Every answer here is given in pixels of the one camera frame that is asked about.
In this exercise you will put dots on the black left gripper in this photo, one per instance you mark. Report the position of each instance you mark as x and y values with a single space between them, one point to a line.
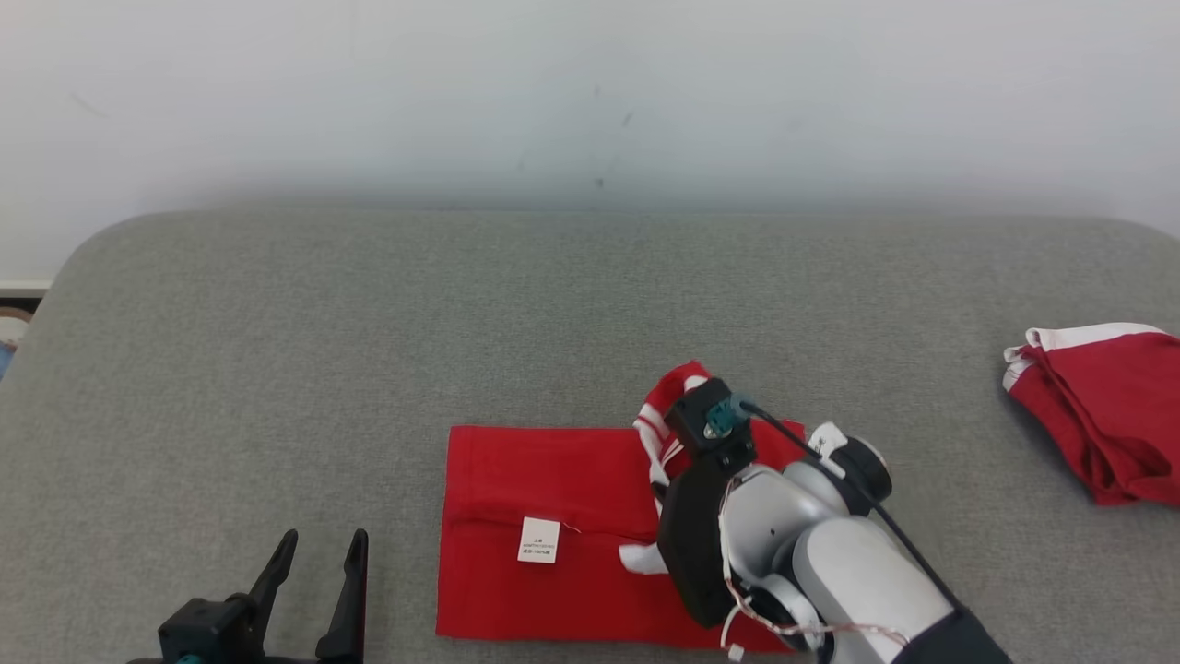
290 657

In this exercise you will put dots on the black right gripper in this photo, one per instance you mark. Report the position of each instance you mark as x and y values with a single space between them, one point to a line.
691 544

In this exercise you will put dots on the red jersey with white sleeves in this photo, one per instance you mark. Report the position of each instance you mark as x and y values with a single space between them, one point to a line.
553 480

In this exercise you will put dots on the red shorts with white trim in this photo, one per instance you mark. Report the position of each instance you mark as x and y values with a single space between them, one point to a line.
1106 406

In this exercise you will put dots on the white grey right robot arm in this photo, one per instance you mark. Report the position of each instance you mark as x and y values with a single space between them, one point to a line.
848 572

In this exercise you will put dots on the grey fabric sofa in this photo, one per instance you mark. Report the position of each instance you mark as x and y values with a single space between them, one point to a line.
369 350

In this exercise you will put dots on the white baseboard strip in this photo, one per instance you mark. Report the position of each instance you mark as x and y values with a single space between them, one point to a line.
23 289

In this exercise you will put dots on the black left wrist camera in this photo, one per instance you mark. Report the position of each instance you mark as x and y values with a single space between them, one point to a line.
203 632

